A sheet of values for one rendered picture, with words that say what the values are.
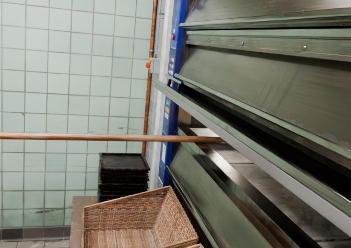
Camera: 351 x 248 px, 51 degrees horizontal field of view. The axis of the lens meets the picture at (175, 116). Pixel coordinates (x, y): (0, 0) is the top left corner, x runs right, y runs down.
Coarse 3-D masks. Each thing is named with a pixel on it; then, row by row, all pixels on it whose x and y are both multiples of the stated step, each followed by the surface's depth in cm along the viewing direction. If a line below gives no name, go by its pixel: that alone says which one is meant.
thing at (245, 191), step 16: (192, 144) 175; (208, 160) 152; (224, 160) 150; (224, 176) 135; (240, 176) 133; (240, 192) 122; (256, 192) 120; (256, 208) 110; (272, 208) 109; (272, 224) 101; (288, 224) 100; (288, 240) 93; (304, 240) 92
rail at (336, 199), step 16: (160, 80) 190; (176, 96) 151; (208, 112) 113; (224, 128) 100; (256, 144) 82; (272, 160) 74; (288, 160) 71; (304, 176) 64; (320, 192) 59; (336, 192) 57
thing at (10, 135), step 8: (0, 136) 149; (8, 136) 150; (16, 136) 151; (24, 136) 152; (32, 136) 153; (40, 136) 153; (48, 136) 154; (56, 136) 155; (64, 136) 156; (72, 136) 157; (80, 136) 158; (88, 136) 159; (96, 136) 160; (104, 136) 160; (112, 136) 161; (120, 136) 162; (128, 136) 163; (136, 136) 164; (144, 136) 165; (152, 136) 166; (160, 136) 167; (168, 136) 168; (176, 136) 169; (184, 136) 171; (192, 136) 172; (200, 136) 173; (208, 136) 174; (216, 136) 175
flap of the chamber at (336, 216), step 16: (192, 96) 171; (192, 112) 128; (224, 112) 140; (240, 128) 110; (256, 128) 119; (240, 144) 89; (272, 144) 97; (256, 160) 80; (304, 160) 86; (272, 176) 73; (288, 176) 68; (320, 176) 74; (336, 176) 78; (304, 192) 63; (320, 208) 59; (336, 208) 56; (336, 224) 55
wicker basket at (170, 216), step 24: (144, 192) 200; (168, 192) 201; (96, 216) 196; (144, 216) 203; (168, 216) 190; (96, 240) 190; (120, 240) 192; (144, 240) 195; (168, 240) 180; (192, 240) 151
